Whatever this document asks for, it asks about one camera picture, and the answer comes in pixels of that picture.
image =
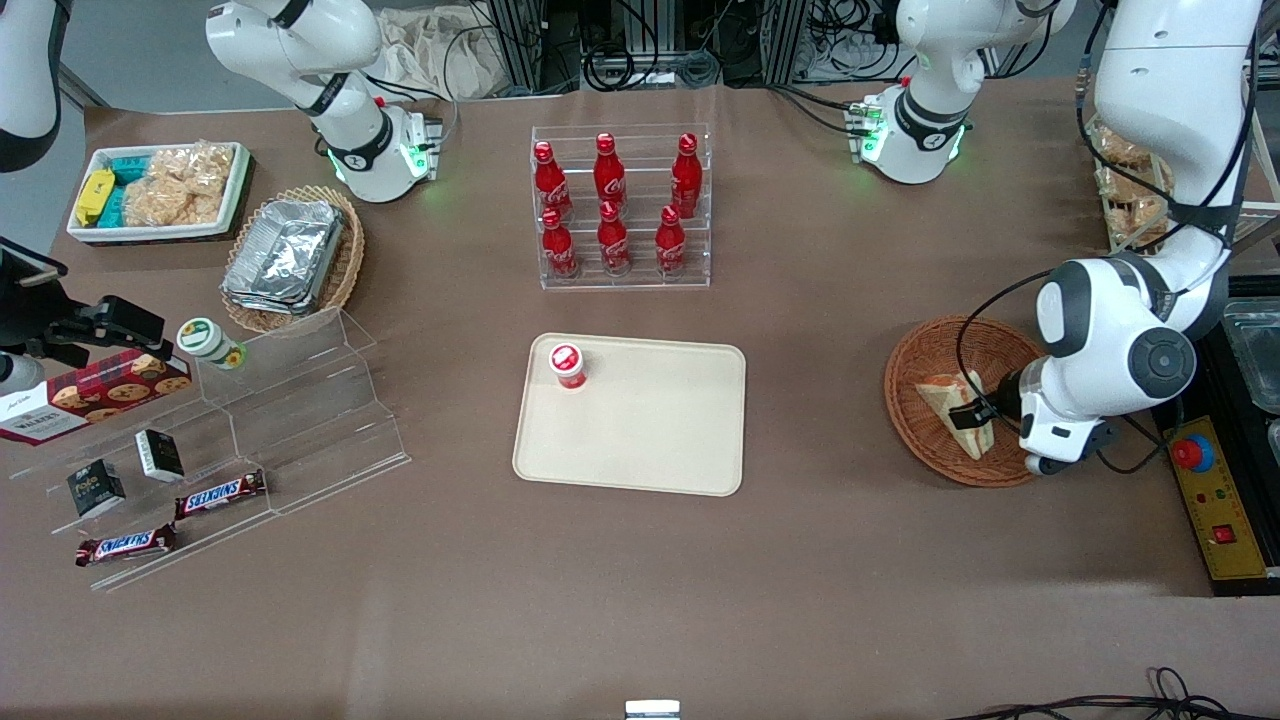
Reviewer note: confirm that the triangular sandwich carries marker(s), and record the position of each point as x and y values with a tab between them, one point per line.
940	395

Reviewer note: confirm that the Snickers bar brown wrapper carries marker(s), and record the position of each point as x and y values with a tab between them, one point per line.
220	493
125	545

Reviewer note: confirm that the aluminium foil container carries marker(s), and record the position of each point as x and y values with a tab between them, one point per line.
285	255

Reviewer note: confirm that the white plastic snack bin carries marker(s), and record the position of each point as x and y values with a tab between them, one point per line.
150	234

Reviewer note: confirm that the cream plastic tray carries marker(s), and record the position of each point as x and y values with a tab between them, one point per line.
650	430

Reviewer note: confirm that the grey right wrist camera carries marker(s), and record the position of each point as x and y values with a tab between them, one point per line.
20	375

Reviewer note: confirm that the green white sunflower bottle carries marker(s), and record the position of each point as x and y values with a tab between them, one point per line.
205	338

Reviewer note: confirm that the yellow emergency stop box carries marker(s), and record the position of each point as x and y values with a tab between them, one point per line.
1235	500

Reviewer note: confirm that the small white box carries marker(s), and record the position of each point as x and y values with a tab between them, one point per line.
652	710

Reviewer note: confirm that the beige cloth bag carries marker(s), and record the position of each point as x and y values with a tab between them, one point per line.
430	50

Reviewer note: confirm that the light wicker basket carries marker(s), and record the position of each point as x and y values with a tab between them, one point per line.
345	270

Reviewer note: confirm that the black Foce box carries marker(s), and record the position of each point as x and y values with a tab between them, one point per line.
95	490

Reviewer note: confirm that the aluminium frame post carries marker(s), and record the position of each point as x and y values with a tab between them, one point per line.
518	40
785	40

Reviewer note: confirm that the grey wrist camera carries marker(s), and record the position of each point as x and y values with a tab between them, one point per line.
20	375
1075	450

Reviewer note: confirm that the black box with white side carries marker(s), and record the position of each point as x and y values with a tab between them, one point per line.
160	455

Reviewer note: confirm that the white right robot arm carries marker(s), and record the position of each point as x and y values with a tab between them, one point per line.
300	40

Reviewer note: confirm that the black side platform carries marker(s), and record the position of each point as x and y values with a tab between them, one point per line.
1215	370

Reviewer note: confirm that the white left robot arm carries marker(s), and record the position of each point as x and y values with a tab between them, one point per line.
1170	100

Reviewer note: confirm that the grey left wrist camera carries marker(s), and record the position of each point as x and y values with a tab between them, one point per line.
1075	450

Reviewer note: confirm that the clear bag of rice crackers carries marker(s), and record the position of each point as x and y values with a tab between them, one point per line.
195	165
165	205

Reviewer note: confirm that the clear acrylic stepped shelf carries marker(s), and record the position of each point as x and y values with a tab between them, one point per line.
200	545
320	420

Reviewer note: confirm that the clear acrylic bottle rack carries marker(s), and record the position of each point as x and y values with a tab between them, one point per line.
645	135

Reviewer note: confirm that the red Coca-Cola bottle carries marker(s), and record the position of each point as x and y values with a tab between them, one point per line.
613	245
609	175
550	185
670	245
686	180
558	250

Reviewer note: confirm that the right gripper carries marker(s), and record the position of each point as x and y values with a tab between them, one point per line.
30	312

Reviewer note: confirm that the brown wicker basket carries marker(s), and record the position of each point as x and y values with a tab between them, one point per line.
925	445

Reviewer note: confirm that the yellow snack packet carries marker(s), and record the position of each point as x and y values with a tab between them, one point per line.
95	195

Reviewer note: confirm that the red tartan cookie box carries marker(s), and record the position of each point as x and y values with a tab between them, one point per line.
100	395

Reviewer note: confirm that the clear plastic container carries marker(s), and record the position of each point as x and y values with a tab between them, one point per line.
1255	350

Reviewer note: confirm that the rack with bagged bread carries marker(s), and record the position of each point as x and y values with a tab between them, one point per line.
1130	200

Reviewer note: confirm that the red cup with white lid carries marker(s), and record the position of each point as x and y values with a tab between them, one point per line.
568	372

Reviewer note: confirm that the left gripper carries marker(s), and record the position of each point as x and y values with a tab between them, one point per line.
1004	391

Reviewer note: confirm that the teal snack packet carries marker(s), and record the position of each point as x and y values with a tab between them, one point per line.
128	165
115	210

